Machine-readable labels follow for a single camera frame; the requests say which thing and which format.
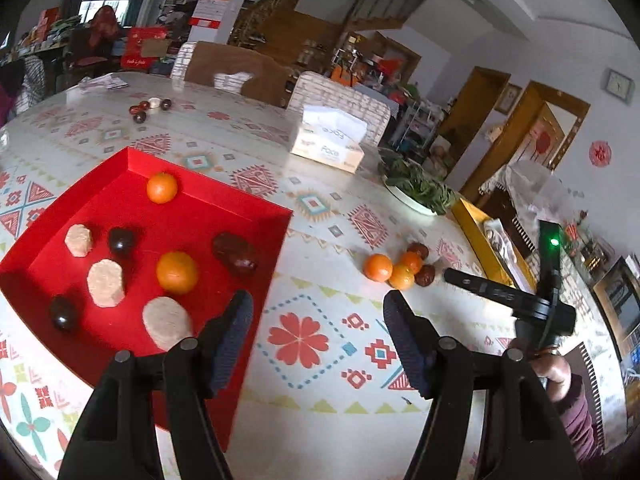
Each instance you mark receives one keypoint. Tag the beige rice cake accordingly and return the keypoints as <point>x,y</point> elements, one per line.
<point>105,282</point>
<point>78,240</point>
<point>166,322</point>

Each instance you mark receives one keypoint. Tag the red round wall decoration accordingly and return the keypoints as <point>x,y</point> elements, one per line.
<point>600,152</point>

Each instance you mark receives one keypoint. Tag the person's right hand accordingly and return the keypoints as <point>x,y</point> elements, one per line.
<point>557,377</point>

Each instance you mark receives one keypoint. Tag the orange mandarin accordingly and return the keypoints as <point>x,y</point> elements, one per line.
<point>176,272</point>
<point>412,260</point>
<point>162,187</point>
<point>377,266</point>

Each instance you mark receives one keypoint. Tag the white tissue box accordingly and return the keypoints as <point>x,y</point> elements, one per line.
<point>325,145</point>

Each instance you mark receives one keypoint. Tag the small white piece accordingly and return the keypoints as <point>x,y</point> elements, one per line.
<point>155,103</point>

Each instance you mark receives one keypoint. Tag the red gift box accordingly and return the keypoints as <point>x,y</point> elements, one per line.
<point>145,47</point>

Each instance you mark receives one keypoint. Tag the framed wall picture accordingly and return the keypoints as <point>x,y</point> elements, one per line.
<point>509,97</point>

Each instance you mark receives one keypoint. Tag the wooden door red decoration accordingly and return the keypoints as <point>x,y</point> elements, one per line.
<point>540,130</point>

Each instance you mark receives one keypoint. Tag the red cardboard tray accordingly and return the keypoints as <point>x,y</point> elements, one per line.
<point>210,200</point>

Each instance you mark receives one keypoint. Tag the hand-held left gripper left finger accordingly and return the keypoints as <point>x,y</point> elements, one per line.
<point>232,340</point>

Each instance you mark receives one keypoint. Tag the table with lace cloth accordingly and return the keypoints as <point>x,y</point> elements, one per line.
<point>530,180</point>

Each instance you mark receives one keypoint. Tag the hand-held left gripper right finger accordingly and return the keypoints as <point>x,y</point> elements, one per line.
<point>405,345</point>

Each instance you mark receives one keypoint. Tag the metal rack shelf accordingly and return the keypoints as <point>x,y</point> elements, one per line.
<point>420,125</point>

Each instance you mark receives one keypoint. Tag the yellow-green mandarin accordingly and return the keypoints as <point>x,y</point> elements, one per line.
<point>401,277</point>

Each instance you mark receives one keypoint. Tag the plate of green leaves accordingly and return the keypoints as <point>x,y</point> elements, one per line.
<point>415,182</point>

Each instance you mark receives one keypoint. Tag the red patterned garment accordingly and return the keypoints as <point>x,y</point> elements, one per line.
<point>102,27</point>

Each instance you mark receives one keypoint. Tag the person's right forearm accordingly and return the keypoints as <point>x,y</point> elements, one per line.
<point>580,425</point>

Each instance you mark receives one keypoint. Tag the wooden staircase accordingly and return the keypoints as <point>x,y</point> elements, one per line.
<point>270,15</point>

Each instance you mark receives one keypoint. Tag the white papers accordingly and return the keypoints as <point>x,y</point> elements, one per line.
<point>107,81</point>

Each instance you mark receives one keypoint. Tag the checkered garment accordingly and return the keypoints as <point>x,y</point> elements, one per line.
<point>30,85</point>

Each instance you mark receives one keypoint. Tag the dark purple plum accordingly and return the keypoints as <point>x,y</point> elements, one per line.
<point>64,312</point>
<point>166,104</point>
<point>139,118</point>
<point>122,241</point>

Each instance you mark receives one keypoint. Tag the yellow cardboard box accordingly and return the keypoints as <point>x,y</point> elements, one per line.
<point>477,237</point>

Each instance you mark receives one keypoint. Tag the white oval plate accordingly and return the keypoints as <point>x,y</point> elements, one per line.
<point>410,202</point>

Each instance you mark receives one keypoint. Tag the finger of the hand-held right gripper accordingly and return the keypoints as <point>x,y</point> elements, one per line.
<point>480,288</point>

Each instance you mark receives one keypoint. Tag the square wall clock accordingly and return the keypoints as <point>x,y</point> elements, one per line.
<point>620,85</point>

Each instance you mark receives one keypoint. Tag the white cloth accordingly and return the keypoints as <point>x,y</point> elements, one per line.
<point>497,232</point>

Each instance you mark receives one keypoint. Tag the brown cloth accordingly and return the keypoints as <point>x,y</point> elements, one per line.
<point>235,67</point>

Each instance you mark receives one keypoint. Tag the white patterned chair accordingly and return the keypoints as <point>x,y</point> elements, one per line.
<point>181,60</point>
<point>340,102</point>

